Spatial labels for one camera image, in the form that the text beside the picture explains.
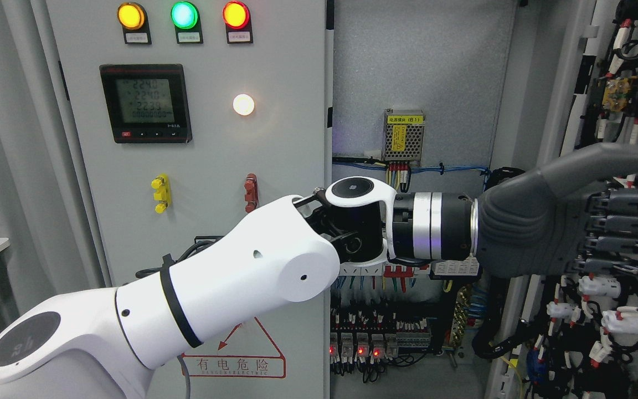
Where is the grey robotic left hand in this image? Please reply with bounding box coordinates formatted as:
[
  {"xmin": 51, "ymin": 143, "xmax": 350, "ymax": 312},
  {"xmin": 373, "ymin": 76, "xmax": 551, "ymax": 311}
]
[{"xmin": 476, "ymin": 143, "xmax": 638, "ymax": 279}]

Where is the grey cabinet door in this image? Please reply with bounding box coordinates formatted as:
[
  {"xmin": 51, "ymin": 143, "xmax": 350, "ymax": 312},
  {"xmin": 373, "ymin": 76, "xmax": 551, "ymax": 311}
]
[
  {"xmin": 469, "ymin": 1, "xmax": 638, "ymax": 398},
  {"xmin": 45, "ymin": 0, "xmax": 327, "ymax": 399}
]

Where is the red indicator light left door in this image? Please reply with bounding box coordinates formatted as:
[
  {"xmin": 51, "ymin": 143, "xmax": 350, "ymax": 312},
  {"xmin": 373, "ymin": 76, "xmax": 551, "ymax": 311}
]
[{"xmin": 222, "ymin": 1, "xmax": 254, "ymax": 44}]

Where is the green indicator light left door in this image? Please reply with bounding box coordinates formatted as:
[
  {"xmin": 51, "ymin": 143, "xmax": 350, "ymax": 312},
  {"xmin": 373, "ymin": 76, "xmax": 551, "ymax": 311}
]
[{"xmin": 170, "ymin": 2, "xmax": 203, "ymax": 44}]

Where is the yellow indicator light left door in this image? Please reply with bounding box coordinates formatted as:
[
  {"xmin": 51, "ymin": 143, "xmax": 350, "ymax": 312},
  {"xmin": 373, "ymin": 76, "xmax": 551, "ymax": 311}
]
[{"xmin": 117, "ymin": 2, "xmax": 151, "ymax": 45}]

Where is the white circuit breaker row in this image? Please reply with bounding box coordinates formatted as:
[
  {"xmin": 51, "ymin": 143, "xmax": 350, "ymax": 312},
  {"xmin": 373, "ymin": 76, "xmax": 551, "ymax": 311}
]
[{"xmin": 339, "ymin": 258, "xmax": 481, "ymax": 280}]

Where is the metal mesh power supply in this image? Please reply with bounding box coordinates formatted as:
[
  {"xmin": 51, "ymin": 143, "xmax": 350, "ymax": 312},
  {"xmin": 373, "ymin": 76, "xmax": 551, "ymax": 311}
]
[{"xmin": 380, "ymin": 108, "xmax": 425, "ymax": 166}]

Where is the lower relay terminal row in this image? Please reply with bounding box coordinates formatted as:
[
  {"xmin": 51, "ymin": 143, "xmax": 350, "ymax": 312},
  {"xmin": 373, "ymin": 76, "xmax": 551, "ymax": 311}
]
[{"xmin": 328, "ymin": 298, "xmax": 443, "ymax": 383}]

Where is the white glowing indicator light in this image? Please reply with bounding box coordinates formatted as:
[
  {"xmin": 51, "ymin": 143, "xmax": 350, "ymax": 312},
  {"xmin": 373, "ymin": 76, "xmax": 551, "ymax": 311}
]
[{"xmin": 232, "ymin": 93, "xmax": 255, "ymax": 116}]

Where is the red electric danger warning sticker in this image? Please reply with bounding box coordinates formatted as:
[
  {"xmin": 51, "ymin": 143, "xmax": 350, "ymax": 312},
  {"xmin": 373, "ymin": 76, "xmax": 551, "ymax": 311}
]
[{"xmin": 182, "ymin": 318, "xmax": 286, "ymax": 378}]

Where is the black digital power meter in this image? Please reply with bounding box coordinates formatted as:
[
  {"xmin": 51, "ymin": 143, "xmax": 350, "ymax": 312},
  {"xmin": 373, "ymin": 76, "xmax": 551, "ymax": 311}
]
[{"xmin": 99, "ymin": 64, "xmax": 193, "ymax": 144}]

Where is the left grey curtain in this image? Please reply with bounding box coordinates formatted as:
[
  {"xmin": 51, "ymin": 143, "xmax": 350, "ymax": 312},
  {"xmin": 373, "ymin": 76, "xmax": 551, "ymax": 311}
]
[{"xmin": 0, "ymin": 1, "xmax": 111, "ymax": 332}]

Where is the red terminal post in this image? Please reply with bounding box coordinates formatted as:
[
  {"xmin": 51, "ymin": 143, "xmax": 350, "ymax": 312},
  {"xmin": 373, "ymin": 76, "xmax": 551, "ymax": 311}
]
[{"xmin": 244, "ymin": 173, "xmax": 259, "ymax": 214}]

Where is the yellow terminal post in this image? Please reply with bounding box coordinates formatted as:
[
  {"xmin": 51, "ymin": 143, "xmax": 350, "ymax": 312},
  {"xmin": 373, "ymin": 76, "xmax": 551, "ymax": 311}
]
[{"xmin": 150, "ymin": 173, "xmax": 172, "ymax": 214}]

